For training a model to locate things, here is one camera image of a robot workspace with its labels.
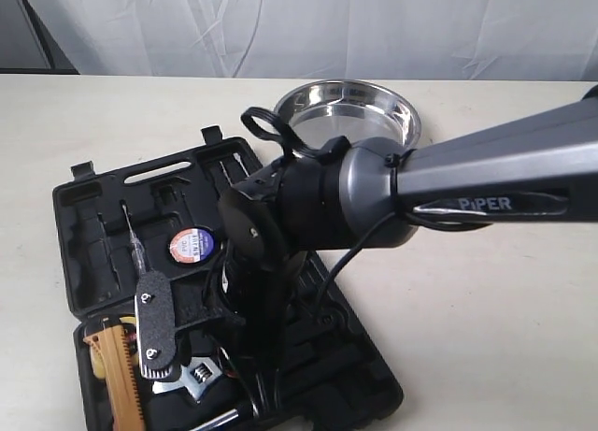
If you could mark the round stainless steel bowl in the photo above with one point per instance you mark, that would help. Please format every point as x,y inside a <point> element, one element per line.
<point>325,109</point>

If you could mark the hammer with black grip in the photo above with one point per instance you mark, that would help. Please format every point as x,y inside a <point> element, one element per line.
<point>240,411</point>

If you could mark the black electrical tape roll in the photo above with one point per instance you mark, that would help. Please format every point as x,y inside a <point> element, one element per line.
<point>192,246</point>

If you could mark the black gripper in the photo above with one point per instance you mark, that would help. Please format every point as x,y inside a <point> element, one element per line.
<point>234,303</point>

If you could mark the yellow tape measure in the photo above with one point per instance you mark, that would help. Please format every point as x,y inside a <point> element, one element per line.
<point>129,325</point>

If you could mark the orange utility knife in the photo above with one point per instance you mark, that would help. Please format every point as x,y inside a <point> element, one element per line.
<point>111,346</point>

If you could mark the adjustable wrench black handle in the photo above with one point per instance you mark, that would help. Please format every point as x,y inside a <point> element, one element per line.
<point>195,378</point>

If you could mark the white backdrop curtain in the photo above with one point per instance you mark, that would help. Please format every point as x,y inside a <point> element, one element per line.
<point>325,39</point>

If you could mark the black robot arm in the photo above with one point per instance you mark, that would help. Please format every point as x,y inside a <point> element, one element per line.
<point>373,193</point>

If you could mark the clear voltage tester screwdriver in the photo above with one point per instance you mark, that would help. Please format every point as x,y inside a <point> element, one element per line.
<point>137,249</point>

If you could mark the black plastic tool case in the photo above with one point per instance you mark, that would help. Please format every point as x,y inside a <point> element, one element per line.
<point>333,374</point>

